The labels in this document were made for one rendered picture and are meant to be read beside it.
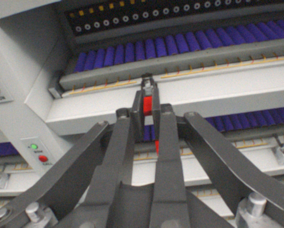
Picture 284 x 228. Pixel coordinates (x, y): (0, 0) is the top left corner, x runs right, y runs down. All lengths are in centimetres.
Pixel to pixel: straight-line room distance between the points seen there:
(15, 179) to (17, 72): 35
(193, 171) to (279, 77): 24
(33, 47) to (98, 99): 14
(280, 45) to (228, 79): 11
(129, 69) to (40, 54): 16
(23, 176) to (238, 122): 58
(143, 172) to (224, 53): 29
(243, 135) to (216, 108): 17
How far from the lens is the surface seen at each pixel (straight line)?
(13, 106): 33
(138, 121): 15
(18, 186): 57
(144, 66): 29
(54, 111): 32
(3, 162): 61
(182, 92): 27
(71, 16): 40
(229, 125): 45
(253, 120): 48
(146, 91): 24
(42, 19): 40
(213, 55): 31
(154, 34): 38
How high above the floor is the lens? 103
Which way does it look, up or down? 34 degrees down
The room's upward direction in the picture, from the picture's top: 12 degrees counter-clockwise
